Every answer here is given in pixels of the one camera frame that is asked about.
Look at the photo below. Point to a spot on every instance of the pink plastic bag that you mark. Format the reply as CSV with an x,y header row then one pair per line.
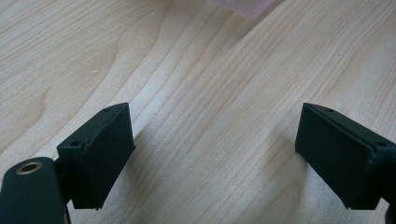
x,y
243,6

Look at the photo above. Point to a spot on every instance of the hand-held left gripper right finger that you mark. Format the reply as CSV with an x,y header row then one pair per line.
x,y
339,155

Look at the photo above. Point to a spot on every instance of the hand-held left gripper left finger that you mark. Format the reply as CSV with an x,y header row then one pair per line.
x,y
99,155

